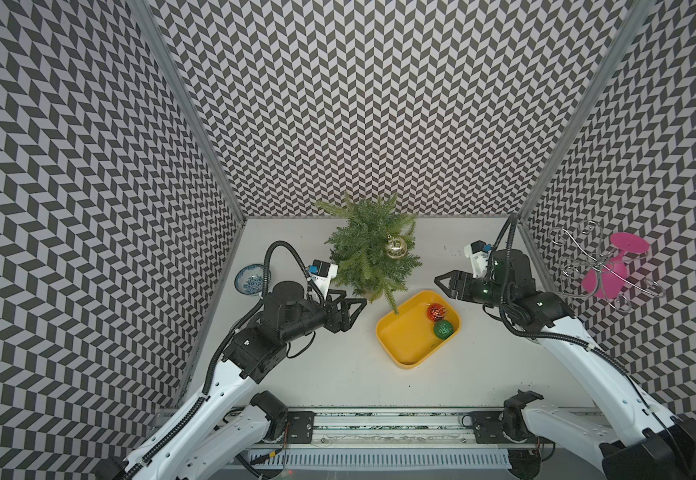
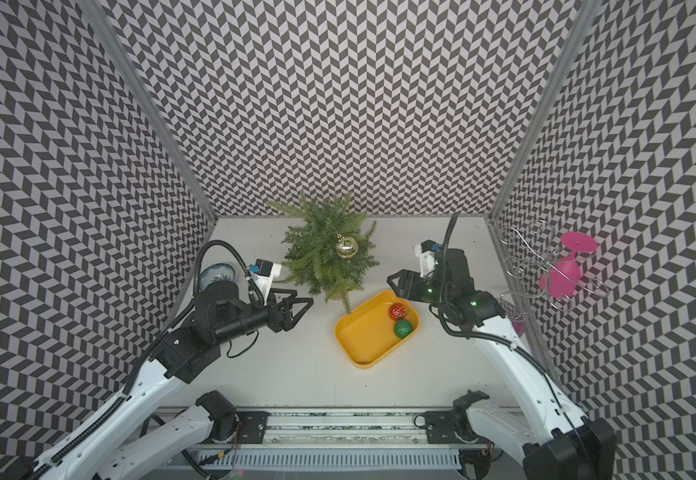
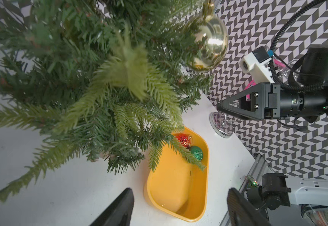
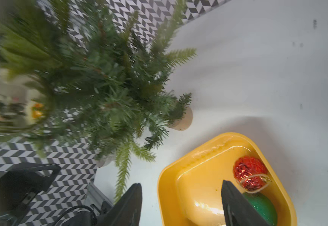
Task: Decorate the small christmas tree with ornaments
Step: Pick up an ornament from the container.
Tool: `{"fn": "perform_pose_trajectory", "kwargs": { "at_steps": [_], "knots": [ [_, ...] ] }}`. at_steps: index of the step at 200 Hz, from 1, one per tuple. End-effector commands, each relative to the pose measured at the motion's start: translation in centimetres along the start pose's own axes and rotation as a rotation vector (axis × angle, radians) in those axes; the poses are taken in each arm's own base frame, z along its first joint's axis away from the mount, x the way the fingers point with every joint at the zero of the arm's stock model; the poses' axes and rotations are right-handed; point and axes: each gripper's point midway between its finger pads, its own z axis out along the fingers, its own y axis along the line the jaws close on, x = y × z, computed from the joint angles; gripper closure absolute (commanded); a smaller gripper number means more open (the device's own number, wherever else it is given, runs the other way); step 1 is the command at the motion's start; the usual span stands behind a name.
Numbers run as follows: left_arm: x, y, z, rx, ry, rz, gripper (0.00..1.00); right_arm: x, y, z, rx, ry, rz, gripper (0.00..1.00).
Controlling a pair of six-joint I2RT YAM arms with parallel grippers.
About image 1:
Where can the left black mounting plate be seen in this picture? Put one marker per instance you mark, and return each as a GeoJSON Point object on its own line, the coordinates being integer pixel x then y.
{"type": "Point", "coordinates": [296, 427]}

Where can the pink plastic wine glass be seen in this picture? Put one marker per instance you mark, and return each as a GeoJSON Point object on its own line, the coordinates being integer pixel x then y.
{"type": "Point", "coordinates": [609, 281]}

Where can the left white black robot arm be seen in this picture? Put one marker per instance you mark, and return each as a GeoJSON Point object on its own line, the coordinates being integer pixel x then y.
{"type": "Point", "coordinates": [290, 307]}

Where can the white ribbed vent strip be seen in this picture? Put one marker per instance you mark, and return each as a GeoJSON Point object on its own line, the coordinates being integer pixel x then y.
{"type": "Point", "coordinates": [390, 460]}

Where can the small green christmas tree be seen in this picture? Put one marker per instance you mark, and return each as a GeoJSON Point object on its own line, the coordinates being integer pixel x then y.
{"type": "Point", "coordinates": [358, 247]}

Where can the black mounting plate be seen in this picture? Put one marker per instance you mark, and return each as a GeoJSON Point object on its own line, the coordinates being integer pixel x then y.
{"type": "Point", "coordinates": [487, 426]}
{"type": "Point", "coordinates": [296, 427]}

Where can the blue patterned small bowl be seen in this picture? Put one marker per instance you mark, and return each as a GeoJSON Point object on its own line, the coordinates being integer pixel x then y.
{"type": "Point", "coordinates": [249, 280]}

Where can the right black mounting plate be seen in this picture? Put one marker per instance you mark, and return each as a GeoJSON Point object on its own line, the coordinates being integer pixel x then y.
{"type": "Point", "coordinates": [487, 426]}

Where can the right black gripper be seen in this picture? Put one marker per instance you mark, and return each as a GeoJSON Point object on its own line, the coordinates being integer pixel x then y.
{"type": "Point", "coordinates": [455, 282]}

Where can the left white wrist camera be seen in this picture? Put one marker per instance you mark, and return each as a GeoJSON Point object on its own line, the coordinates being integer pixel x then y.
{"type": "Point", "coordinates": [322, 273]}

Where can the red ball ornament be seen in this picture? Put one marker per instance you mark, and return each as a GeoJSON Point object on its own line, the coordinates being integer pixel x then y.
{"type": "Point", "coordinates": [436, 312]}

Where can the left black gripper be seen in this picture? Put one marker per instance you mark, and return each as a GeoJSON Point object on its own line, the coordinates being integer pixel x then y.
{"type": "Point", "coordinates": [344, 321]}

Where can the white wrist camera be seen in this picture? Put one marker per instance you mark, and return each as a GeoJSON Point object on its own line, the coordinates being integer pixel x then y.
{"type": "Point", "coordinates": [322, 273]}
{"type": "Point", "coordinates": [478, 253]}

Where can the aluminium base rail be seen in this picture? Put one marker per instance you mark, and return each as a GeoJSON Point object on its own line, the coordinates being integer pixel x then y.
{"type": "Point", "coordinates": [394, 428]}

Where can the gold ball ornament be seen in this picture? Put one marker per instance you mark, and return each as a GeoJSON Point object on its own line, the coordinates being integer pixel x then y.
{"type": "Point", "coordinates": [396, 247]}

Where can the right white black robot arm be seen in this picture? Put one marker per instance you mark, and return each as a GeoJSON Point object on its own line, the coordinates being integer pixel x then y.
{"type": "Point", "coordinates": [644, 439]}

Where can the yellow plastic tray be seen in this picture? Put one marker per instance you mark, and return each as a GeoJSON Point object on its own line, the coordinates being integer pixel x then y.
{"type": "Point", "coordinates": [407, 336]}

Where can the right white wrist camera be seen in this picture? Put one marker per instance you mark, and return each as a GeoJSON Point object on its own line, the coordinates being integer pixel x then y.
{"type": "Point", "coordinates": [478, 253]}

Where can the green glitter ball ornament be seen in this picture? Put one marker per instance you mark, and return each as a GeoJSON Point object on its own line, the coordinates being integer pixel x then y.
{"type": "Point", "coordinates": [443, 329]}

